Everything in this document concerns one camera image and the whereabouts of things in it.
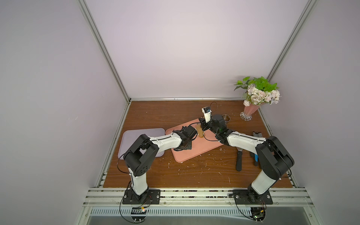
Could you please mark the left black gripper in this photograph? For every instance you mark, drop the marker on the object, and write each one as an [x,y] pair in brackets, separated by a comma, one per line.
[190,146]

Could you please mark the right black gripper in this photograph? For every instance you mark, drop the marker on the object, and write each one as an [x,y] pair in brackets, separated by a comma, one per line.
[203,122]

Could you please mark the wooden rolling pin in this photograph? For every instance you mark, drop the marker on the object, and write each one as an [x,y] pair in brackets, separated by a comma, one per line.
[199,131]

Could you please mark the pink silicone mat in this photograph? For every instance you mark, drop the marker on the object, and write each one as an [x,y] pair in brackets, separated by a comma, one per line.
[199,146]

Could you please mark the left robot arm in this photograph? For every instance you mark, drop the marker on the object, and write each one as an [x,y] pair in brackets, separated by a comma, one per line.
[141,154]

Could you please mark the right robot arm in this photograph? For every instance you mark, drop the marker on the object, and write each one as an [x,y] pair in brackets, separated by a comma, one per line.
[274,159]

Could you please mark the pink glass vase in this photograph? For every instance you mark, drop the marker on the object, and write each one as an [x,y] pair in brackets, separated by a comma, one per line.
[246,115]

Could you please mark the blue work glove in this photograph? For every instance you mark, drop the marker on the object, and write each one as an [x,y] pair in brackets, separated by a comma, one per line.
[254,155]

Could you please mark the artificial flower bouquet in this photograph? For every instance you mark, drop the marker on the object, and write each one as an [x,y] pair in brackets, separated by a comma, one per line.
[258,91]

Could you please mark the purple silicone mat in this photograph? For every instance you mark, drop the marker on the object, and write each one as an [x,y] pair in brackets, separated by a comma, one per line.
[130,136]

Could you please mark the black handled metal scraper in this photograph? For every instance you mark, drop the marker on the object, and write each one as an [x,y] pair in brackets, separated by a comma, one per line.
[239,159]

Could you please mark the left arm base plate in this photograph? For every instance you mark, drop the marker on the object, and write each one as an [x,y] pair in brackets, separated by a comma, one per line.
[142,197]

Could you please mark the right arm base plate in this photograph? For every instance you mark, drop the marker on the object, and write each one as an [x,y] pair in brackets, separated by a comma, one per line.
[247,197]

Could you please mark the aluminium frame rail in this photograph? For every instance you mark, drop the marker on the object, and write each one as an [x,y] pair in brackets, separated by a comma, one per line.
[275,197]

